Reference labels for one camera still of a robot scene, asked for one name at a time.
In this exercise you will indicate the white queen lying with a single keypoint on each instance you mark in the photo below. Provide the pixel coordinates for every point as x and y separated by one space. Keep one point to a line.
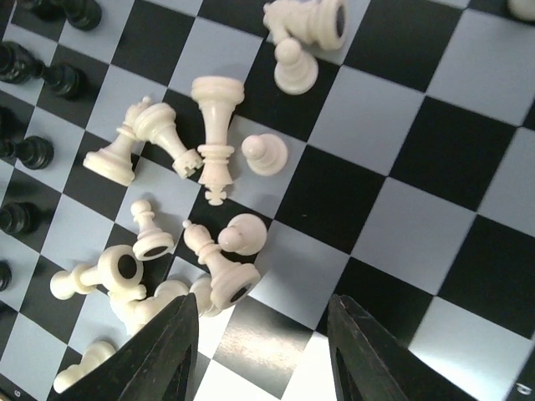
157 125

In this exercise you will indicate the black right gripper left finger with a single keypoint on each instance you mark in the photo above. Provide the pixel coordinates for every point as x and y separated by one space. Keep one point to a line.
158 363

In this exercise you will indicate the white king lying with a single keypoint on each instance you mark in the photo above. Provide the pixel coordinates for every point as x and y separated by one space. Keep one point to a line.
217 97

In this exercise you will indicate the white pawn lying small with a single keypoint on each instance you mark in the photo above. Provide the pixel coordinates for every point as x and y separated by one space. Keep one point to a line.
152 242

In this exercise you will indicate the black chess piece row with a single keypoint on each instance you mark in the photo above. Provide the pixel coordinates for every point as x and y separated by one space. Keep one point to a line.
32 109

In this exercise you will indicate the white bishop lying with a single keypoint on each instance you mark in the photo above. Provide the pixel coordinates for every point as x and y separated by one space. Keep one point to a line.
113 162
230 280

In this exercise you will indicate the white bishop lying lower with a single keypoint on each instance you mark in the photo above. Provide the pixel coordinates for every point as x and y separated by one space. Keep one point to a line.
230 280

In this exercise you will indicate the white knight lying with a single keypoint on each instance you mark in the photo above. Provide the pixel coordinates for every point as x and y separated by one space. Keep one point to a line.
321 22
135 314

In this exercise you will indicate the white pawn lying bottom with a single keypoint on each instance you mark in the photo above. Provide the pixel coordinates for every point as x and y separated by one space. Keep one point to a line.
96 354

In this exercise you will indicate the white knight lying lower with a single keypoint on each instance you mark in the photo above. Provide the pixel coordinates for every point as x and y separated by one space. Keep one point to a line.
135 314

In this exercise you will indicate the black white chess board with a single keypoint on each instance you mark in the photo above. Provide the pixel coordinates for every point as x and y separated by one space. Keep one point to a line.
409 187

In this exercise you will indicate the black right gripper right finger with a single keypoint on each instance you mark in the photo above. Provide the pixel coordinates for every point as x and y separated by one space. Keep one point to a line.
368 363

